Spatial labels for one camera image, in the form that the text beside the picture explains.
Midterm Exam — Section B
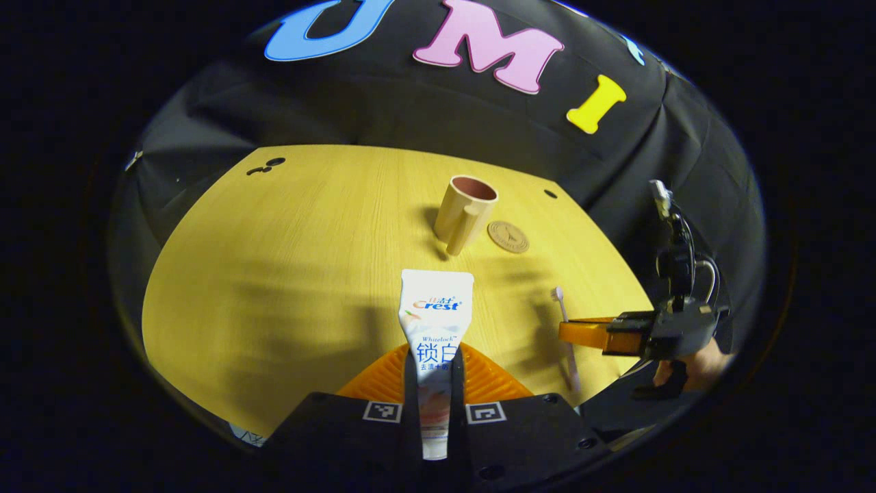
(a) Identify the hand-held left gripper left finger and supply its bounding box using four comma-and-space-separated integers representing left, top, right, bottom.
263, 344, 425, 491

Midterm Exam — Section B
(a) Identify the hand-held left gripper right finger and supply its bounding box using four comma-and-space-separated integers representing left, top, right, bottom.
448, 344, 610, 488

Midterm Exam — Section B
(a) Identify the pink toothbrush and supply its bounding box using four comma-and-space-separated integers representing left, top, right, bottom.
552, 286, 582, 392

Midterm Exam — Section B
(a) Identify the round wooden coaster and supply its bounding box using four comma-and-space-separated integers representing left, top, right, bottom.
487, 220, 530, 254

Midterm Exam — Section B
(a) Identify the white toothpaste tube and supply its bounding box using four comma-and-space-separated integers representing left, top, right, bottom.
399, 269, 474, 461

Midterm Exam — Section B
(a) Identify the beige cup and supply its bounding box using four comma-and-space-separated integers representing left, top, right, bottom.
433, 175, 499, 257

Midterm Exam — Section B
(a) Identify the wooden desktop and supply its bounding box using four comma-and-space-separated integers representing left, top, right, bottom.
142, 144, 654, 439

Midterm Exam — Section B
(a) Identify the black backdrop cloth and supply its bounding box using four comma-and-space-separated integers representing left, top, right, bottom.
113, 0, 767, 357

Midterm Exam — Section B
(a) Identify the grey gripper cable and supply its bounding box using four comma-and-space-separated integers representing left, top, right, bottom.
693, 256, 721, 306

